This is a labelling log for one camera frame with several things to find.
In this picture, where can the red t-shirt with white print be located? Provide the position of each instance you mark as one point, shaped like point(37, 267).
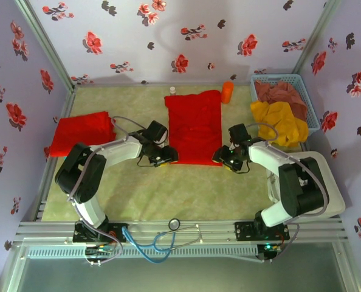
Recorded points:
point(195, 127)

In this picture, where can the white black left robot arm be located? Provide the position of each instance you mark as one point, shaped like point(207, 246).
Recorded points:
point(119, 152)

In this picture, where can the yellow t-shirt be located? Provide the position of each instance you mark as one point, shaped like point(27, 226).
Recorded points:
point(277, 121)

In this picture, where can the orange cylinder container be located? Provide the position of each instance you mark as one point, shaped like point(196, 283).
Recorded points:
point(228, 91)

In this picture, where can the small white bottle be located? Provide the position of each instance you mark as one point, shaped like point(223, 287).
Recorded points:
point(172, 90)

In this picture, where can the blue stethoscope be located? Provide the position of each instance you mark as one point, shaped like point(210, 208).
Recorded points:
point(160, 243)

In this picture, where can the brownish pink t-shirt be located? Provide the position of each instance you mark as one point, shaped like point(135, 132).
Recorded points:
point(283, 92)

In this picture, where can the blue plastic basket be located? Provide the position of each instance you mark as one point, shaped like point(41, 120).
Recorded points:
point(308, 121)

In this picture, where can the folded red t-shirt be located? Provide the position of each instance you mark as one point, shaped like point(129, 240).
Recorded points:
point(80, 130)

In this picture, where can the right controller board green light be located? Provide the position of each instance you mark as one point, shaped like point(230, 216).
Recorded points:
point(268, 249)

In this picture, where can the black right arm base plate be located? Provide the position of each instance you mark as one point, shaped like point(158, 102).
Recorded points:
point(244, 231)

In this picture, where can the aluminium frame rail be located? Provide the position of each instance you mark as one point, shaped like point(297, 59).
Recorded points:
point(198, 228)

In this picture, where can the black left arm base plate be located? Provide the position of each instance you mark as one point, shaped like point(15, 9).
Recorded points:
point(118, 228)

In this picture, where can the aluminium frame post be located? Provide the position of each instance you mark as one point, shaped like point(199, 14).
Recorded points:
point(43, 42)
point(317, 36)

